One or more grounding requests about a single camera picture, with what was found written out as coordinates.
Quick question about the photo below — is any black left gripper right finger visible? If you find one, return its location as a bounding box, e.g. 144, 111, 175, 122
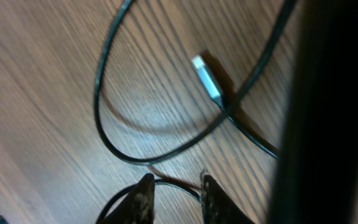
201, 174, 254, 224

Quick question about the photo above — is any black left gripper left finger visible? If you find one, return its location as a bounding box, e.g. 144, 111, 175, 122
96, 173, 155, 224

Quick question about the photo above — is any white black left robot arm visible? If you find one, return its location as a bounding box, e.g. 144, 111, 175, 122
93, 1, 358, 223

